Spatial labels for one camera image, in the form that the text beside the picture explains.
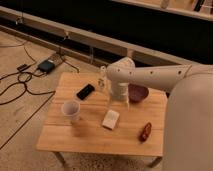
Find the black smartphone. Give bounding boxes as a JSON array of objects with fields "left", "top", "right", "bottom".
[{"left": 77, "top": 84, "right": 95, "bottom": 100}]

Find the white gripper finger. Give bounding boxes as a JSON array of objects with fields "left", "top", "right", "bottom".
[
  {"left": 107, "top": 99, "right": 114, "bottom": 110},
  {"left": 124, "top": 99, "right": 130, "bottom": 110}
]

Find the black floor cable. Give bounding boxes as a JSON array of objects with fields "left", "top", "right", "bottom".
[{"left": 0, "top": 42, "right": 57, "bottom": 106}]

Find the dark red ceramic bowl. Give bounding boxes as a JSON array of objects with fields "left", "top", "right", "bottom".
[{"left": 128, "top": 84, "right": 149, "bottom": 103}]

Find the small black plug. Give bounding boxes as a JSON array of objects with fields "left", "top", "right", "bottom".
[{"left": 17, "top": 64, "right": 28, "bottom": 72}]

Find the beige rectangular block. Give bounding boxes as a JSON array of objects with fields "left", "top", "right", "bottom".
[{"left": 102, "top": 110, "right": 120, "bottom": 130}]

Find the red pepper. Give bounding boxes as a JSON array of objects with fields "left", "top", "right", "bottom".
[{"left": 139, "top": 122, "right": 152, "bottom": 142}]

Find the black power adapter box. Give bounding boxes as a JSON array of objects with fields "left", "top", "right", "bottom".
[{"left": 38, "top": 60, "right": 55, "bottom": 73}]

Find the wooden table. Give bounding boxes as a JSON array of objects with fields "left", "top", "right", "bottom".
[{"left": 37, "top": 72, "right": 167, "bottom": 167}]

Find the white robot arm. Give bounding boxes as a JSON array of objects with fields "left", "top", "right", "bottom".
[{"left": 106, "top": 57, "right": 213, "bottom": 171}]

